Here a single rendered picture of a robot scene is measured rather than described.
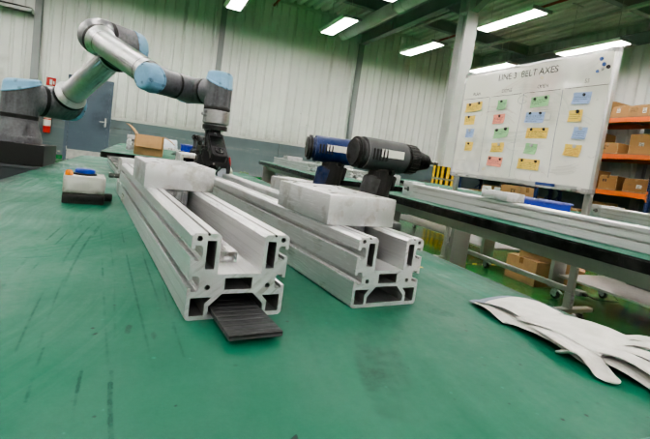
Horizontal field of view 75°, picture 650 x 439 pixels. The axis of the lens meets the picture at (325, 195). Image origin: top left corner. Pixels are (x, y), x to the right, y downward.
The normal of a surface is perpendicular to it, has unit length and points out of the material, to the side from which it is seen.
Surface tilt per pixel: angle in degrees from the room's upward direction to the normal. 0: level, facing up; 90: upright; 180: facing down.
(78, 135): 90
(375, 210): 90
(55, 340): 0
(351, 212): 90
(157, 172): 90
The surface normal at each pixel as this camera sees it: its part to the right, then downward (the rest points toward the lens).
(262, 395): 0.14, -0.99
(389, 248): -0.86, -0.07
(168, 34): 0.37, 0.14
